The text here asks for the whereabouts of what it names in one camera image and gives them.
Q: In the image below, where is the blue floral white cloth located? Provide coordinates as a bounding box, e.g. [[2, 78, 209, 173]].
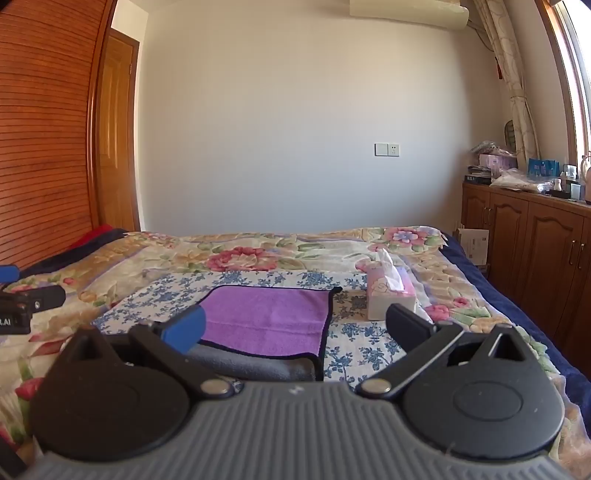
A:
[[91, 269, 419, 385]]

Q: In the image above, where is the floral bedspread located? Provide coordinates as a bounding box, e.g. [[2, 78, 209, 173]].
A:
[[0, 225, 591, 480]]

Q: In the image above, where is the wooden slatted wardrobe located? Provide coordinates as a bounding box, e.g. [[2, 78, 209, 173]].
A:
[[0, 0, 117, 272]]

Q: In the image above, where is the wooden window frame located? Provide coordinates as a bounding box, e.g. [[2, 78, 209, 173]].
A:
[[537, 0, 591, 168]]

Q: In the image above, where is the wooden door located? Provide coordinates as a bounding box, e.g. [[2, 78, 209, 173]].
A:
[[93, 28, 142, 232]]

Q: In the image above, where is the red cloth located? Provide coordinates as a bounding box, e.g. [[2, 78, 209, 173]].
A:
[[68, 224, 117, 247]]

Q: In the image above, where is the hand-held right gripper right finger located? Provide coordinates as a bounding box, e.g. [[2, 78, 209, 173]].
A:
[[355, 303, 543, 400]]

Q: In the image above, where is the purple towel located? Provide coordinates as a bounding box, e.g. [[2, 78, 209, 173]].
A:
[[198, 285, 344, 361]]

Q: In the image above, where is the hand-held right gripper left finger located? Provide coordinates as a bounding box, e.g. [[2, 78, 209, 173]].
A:
[[48, 305, 243, 400]]

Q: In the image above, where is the navy blue blanket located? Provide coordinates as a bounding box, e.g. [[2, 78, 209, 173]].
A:
[[436, 230, 591, 422]]

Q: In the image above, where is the clear plastic bag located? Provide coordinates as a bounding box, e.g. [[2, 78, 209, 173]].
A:
[[491, 168, 551, 192]]

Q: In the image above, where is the air conditioner pipe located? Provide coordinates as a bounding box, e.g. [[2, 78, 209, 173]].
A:
[[468, 19, 498, 52]]

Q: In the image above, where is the blue box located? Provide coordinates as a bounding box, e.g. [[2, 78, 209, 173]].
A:
[[527, 158, 561, 179]]

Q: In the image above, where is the white carton beside cabinet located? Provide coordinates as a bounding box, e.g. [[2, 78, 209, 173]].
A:
[[456, 226, 491, 267]]

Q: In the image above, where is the patterned beige curtain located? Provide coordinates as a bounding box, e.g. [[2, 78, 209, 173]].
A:
[[475, 0, 542, 172]]

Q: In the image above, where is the stack of books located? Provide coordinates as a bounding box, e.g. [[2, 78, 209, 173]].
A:
[[465, 163, 493, 186]]

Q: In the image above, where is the white air conditioner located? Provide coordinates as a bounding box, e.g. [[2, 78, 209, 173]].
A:
[[348, 0, 471, 32]]

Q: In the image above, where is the wooden cabinet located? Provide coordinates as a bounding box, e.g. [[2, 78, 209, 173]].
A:
[[461, 179, 591, 366]]

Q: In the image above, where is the pink tissue box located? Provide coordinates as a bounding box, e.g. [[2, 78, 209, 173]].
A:
[[366, 247, 419, 322]]

